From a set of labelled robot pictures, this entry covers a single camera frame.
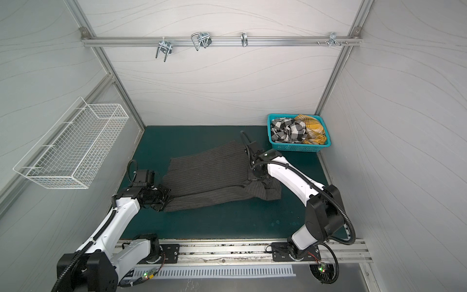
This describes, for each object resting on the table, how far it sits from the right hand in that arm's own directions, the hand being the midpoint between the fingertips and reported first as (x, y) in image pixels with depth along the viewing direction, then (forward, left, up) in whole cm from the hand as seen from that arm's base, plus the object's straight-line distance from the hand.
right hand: (257, 171), depth 85 cm
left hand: (-10, +37, -4) cm, 39 cm away
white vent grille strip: (-40, +24, -12) cm, 48 cm away
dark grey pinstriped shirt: (+3, +21, -11) cm, 24 cm away
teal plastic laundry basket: (+22, -20, -8) cm, 31 cm away
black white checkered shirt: (+32, -19, -4) cm, 37 cm away
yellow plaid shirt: (+30, -34, -3) cm, 46 cm away
